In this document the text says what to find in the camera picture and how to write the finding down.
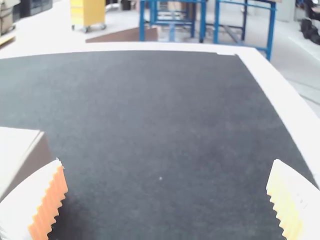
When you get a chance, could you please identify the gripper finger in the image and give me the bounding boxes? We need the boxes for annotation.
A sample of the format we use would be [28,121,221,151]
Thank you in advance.
[265,158,320,240]
[0,158,69,240]

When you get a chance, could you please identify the cardboard box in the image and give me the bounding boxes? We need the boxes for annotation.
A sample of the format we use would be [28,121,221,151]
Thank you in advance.
[0,126,55,201]

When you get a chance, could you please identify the black mat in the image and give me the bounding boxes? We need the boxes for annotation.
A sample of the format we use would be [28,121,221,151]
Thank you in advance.
[0,49,319,240]

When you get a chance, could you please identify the black bag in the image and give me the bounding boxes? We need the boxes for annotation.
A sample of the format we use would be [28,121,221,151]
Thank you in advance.
[300,18,320,46]

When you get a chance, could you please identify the flat cardboard sheets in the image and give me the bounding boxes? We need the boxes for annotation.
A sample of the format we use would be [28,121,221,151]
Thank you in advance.
[85,26,161,44]

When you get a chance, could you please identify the yellow wheeled cart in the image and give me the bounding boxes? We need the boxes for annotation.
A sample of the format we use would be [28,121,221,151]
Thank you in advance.
[70,0,107,34]

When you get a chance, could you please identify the blue metal frame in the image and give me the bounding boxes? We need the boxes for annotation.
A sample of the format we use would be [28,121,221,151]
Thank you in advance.
[214,0,278,62]
[139,0,209,44]

